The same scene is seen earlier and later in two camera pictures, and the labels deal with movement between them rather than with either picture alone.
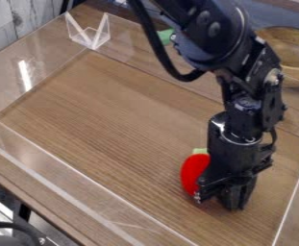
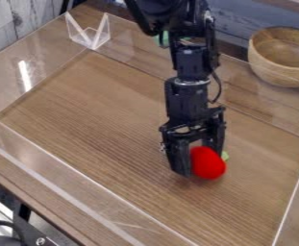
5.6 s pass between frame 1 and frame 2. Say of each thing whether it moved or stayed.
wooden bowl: stayed
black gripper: moved
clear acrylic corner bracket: stayed
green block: stayed
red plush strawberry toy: moved
